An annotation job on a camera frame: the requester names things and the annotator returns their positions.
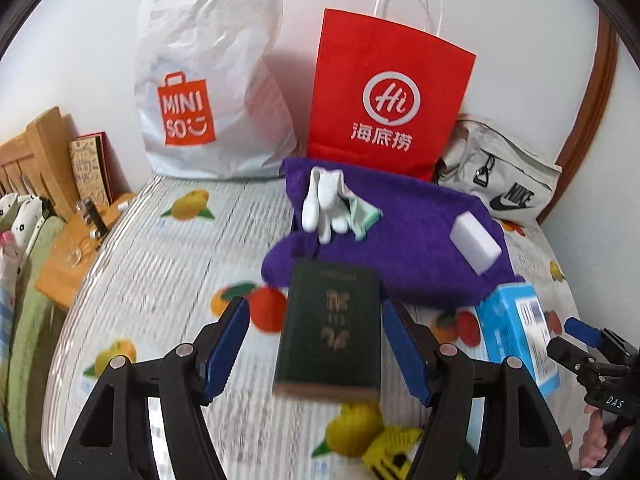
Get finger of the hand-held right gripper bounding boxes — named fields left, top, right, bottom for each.
left=564, top=317, right=607, bottom=349
left=546, top=337, right=601, bottom=377

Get brown patterned notebook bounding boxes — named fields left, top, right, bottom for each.
left=69, top=131, right=115, bottom=208

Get yellow pouch with black straps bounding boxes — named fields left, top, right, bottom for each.
left=362, top=425, right=426, bottom=480

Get white socks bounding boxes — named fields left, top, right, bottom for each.
left=301, top=167, right=351, bottom=245

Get white sponge block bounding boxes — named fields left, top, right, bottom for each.
left=450, top=212, right=502, bottom=276

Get brown wooden frame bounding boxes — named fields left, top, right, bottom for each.
left=535, top=10, right=621, bottom=228

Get dark green book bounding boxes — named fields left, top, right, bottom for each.
left=272, top=258, right=383, bottom=403

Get green bedding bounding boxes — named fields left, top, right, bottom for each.
left=0, top=215, right=68, bottom=461

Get person's right hand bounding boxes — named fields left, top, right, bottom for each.
left=580, top=404, right=617, bottom=469

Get purple towel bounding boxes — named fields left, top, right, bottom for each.
left=261, top=156, right=526, bottom=308

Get black metal clip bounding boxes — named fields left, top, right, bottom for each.
left=75, top=199, right=110, bottom=238

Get mint green cloth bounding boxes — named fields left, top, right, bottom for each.
left=345, top=192, right=383, bottom=240

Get white plastic shopping bag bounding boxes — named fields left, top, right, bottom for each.
left=134, top=0, right=298, bottom=180

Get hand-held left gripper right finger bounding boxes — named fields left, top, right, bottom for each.
left=382, top=297, right=576, bottom=480

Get fruit print cover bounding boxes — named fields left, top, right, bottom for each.
left=47, top=175, right=601, bottom=480

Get polka dot pillow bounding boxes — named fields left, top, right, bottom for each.
left=0, top=192, right=48, bottom=271

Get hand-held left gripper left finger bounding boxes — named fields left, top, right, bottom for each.
left=54, top=296, right=251, bottom=480

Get blue cardboard box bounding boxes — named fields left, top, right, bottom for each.
left=475, top=282, right=561, bottom=401

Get grey canvas bag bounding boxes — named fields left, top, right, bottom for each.
left=437, top=114, right=563, bottom=221

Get wooden headboard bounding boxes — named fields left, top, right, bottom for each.
left=0, top=106, right=83, bottom=221

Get red paper bag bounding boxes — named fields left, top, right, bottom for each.
left=306, top=0, right=477, bottom=183

